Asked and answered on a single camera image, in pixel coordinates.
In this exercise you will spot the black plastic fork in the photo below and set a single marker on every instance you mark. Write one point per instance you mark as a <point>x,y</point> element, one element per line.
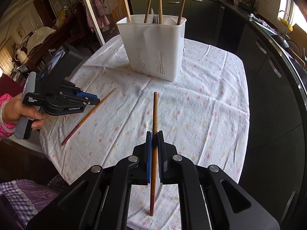
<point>156,19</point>
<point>152,16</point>

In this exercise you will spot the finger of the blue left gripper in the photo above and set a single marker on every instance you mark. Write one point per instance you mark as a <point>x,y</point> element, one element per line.
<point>87,96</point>

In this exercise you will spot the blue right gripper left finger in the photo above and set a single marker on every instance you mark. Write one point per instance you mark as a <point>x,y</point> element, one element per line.
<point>148,149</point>

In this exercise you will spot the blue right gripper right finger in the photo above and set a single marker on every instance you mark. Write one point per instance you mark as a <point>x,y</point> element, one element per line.
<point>162,156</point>

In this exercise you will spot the brown wooden chopstick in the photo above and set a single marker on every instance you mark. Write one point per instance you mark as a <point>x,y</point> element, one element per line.
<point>154,156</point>

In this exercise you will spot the white plastic spoon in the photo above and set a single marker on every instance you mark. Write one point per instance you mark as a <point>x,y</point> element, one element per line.
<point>170,21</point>

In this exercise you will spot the pink checked apron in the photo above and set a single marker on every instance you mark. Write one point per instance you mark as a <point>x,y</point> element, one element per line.
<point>100,13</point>

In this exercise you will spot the red-tipped wooden chopstick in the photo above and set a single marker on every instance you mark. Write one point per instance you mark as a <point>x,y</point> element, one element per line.
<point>86,117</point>

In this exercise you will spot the green kitchen cabinets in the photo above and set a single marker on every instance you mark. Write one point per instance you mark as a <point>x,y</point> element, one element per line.
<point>236,103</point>

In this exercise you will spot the person's left hand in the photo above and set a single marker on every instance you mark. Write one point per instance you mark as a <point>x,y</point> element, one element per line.
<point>14,108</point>

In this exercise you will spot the pink sleeve forearm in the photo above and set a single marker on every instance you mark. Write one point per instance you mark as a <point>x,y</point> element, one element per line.
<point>6,129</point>

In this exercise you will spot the white plastic utensil holder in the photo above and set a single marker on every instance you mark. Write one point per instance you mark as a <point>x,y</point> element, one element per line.
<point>153,49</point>

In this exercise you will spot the chrome kitchen faucet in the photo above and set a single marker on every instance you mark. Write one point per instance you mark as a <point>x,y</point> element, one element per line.
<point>293,36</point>

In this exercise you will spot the light wooden chopstick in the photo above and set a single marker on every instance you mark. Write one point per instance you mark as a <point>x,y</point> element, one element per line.
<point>181,12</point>

